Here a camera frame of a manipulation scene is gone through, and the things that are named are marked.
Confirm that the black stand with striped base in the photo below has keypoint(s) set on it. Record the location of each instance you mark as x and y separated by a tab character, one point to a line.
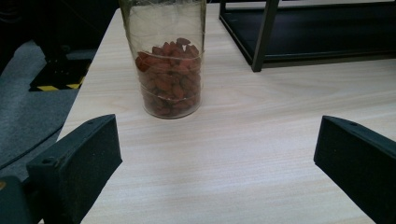
59	74

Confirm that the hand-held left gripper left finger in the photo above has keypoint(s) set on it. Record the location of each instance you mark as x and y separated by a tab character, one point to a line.
77	168

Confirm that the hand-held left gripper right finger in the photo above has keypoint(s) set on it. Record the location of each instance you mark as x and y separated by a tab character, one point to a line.
358	168

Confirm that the black metal shelf rack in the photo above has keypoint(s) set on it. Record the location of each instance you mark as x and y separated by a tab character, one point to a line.
311	31

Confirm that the glass jar of red berries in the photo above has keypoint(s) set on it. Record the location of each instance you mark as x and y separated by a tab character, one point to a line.
169	77

